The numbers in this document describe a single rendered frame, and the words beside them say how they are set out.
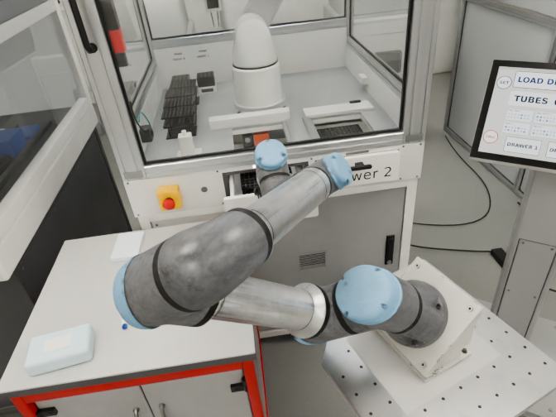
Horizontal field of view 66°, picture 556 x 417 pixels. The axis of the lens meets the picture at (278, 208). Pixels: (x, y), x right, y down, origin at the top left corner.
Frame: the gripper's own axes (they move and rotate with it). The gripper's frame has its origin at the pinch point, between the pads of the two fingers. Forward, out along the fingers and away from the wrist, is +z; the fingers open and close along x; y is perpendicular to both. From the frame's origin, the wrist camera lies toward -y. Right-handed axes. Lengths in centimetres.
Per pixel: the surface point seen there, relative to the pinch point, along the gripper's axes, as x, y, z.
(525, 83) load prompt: 80, -20, -15
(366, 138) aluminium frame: 34.3, -18.5, 4.2
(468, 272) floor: 100, 17, 100
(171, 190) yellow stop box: -31.5, -11.3, 8.1
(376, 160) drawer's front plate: 37.6, -12.6, 9.9
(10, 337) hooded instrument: -96, 24, 35
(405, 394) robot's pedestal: 21, 57, -21
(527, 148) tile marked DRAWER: 76, -1, -10
